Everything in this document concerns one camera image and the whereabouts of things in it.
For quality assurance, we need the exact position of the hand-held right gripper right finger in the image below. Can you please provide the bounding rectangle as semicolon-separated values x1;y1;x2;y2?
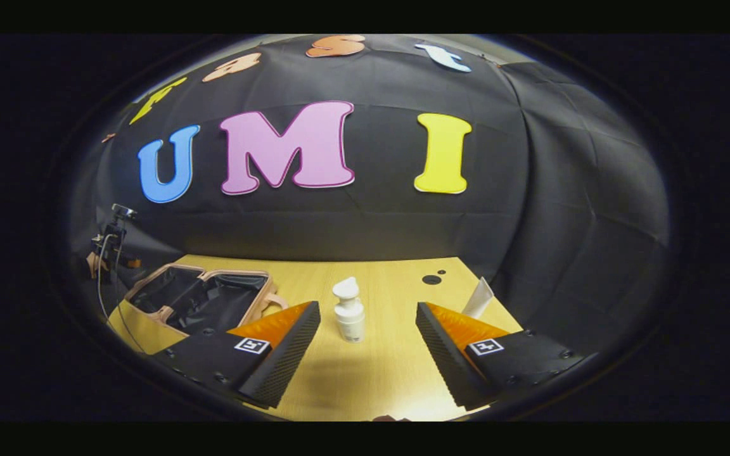
416;302;587;411

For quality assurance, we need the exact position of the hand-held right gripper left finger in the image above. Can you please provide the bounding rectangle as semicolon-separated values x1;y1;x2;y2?
150;301;322;409

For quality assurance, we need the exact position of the white squeeze tube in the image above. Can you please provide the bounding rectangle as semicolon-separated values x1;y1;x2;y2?
461;277;496;320

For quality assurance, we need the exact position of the white pump bottle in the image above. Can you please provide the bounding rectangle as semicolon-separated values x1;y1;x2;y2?
332;277;366;343

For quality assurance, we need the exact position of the peach hard-shell suitcase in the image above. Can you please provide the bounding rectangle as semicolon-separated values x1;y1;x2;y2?
124;264;290;338

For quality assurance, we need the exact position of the black backdrop cloth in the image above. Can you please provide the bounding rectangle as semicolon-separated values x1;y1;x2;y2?
67;35;670;355

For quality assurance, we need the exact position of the thin grey cable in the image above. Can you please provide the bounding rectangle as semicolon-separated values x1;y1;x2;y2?
96;233;148;353

